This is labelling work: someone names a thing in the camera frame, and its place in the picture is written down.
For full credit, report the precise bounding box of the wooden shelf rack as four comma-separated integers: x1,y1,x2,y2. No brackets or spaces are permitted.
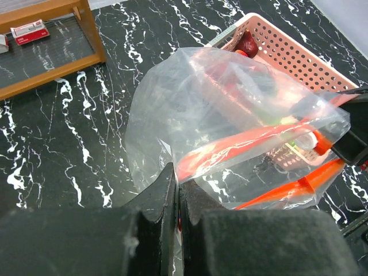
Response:
1,1,106,99

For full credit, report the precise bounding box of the dark purple fig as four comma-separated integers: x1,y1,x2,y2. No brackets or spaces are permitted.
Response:
235,29,259,58

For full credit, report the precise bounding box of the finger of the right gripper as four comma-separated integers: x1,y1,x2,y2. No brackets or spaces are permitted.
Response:
332,86,367,167

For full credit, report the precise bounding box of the pink perforated plastic basket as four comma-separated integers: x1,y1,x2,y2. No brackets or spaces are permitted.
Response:
206,13,360,175

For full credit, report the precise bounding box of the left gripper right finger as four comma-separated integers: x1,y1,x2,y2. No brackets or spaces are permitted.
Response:
179,181,359,275

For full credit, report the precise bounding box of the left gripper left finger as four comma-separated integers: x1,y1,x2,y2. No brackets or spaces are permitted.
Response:
1,163,175,275

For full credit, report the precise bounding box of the red white small box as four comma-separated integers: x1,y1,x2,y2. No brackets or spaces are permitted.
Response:
10,20,49,46

